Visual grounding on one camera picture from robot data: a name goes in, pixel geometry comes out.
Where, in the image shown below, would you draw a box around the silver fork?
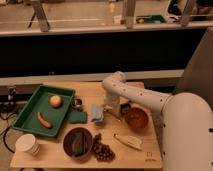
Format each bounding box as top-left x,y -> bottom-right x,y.
104,106 -> 122,123

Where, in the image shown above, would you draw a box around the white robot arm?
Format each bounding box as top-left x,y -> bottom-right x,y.
102,71 -> 213,171

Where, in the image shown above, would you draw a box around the dark purple bowl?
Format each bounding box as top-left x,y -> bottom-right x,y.
63,127 -> 93,161

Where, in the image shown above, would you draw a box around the black measuring scoop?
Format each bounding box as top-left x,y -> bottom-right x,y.
120,103 -> 131,115

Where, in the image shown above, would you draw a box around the blue crumpled cloth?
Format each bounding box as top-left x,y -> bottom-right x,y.
91,104 -> 104,126

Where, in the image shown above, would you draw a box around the small metal cup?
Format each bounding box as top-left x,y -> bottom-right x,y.
72,98 -> 82,110

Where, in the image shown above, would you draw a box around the peeled banana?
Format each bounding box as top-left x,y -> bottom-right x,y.
113,134 -> 142,150

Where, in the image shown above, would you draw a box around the green sponge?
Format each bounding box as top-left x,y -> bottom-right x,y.
68,111 -> 87,124

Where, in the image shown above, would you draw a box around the bunch of dark grapes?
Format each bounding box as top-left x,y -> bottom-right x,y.
92,134 -> 115,162

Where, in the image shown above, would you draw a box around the yellow-red apple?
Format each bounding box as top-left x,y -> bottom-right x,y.
49,95 -> 62,108

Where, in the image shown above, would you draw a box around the green plastic tray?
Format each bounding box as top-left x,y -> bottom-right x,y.
13,85 -> 75,137

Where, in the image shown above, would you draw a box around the orange sausage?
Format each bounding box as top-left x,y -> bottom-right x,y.
37,112 -> 52,129

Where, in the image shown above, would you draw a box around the white paper cup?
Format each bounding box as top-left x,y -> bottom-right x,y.
15,134 -> 39,155

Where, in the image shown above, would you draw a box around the black cables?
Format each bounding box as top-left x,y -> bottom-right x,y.
0,85 -> 21,154

